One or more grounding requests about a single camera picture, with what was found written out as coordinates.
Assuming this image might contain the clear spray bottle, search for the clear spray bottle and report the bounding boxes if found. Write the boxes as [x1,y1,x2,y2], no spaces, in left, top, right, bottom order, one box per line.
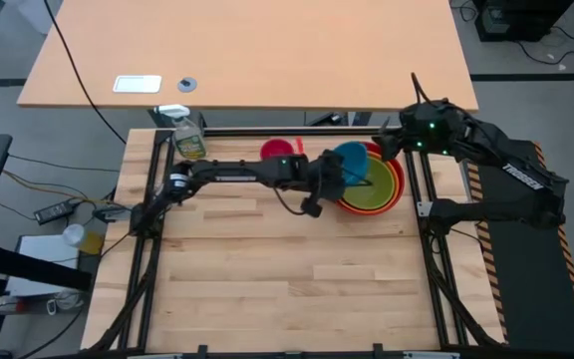
[153,104,208,162]

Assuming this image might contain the white box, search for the white box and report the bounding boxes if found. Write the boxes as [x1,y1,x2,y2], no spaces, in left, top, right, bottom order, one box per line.
[5,233,83,299]

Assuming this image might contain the large orange plastic bowl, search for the large orange plastic bowl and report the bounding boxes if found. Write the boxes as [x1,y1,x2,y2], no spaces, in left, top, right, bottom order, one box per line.
[338,148,403,215]

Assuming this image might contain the small pink plastic bowl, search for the small pink plastic bowl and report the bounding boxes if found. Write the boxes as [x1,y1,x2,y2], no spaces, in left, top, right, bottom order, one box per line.
[259,138,297,162]

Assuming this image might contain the green plastic bowl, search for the green plastic bowl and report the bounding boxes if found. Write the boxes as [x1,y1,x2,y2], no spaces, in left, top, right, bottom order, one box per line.
[342,155,397,210]

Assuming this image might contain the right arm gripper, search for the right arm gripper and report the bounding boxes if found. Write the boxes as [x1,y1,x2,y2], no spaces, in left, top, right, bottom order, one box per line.
[372,98,462,162]

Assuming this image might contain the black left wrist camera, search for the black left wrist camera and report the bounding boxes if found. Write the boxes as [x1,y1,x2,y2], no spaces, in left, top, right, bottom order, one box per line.
[300,195,325,219]

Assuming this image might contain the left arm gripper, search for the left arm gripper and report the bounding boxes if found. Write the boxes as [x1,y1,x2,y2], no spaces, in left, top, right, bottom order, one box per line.
[309,148,374,201]

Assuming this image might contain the black hazard-striped floor mat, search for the black hazard-striped floor mat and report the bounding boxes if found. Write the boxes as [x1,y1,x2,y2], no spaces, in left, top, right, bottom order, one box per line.
[465,141,574,353]

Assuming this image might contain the black aluminium rig frame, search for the black aluminium rig frame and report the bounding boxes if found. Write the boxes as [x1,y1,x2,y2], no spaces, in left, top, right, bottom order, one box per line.
[87,127,512,359]

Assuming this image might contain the stacked red yellow green bowls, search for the stacked red yellow green bowls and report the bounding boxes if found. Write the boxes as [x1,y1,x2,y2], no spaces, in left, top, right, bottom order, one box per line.
[335,141,407,217]

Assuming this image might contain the light wood desk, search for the light wood desk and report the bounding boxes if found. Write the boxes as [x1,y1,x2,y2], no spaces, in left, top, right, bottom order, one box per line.
[16,0,480,112]

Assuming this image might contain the black long cable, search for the black long cable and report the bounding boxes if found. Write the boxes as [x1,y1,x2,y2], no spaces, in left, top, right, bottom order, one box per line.
[42,0,128,146]

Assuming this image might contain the black equipment case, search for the black equipment case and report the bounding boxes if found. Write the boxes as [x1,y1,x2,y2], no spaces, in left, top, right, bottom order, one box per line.
[472,0,574,43]

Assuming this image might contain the clear plastic bottle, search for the clear plastic bottle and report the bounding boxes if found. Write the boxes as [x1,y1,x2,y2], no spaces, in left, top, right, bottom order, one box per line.
[62,223,106,256]

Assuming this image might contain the blue plastic bowl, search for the blue plastic bowl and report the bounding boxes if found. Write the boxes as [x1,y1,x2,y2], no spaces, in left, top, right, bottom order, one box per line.
[334,141,370,186]

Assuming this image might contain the black power adapter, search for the black power adapter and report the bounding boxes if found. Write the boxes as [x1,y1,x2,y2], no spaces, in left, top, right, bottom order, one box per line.
[33,199,77,225]

